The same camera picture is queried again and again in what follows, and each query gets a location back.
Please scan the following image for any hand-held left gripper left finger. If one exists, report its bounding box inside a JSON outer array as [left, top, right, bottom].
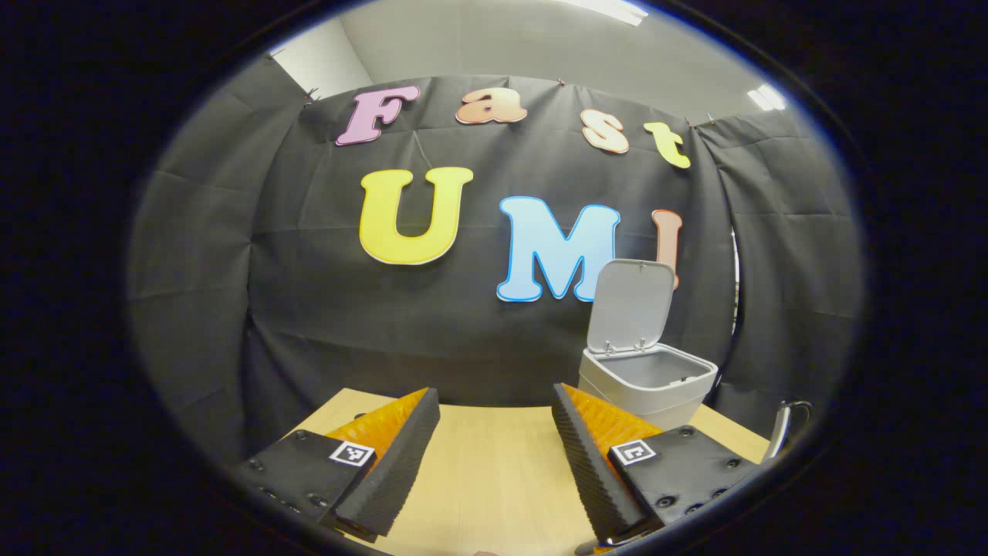
[[232, 386, 441, 543]]

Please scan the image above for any small ceiling light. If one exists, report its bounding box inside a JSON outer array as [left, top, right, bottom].
[[745, 83, 788, 113]]

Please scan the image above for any large ceiling light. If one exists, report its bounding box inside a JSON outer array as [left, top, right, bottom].
[[556, 0, 649, 28]]

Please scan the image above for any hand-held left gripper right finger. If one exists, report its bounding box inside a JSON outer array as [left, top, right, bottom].
[[550, 382, 761, 549]]

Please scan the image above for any grey desktop garbage bin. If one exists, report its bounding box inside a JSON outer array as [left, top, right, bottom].
[[577, 259, 720, 432]]

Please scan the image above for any black backdrop cloth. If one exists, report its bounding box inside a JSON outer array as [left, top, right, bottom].
[[127, 54, 865, 464]]

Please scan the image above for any wooden desktop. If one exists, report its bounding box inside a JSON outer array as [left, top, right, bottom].
[[289, 388, 773, 556]]

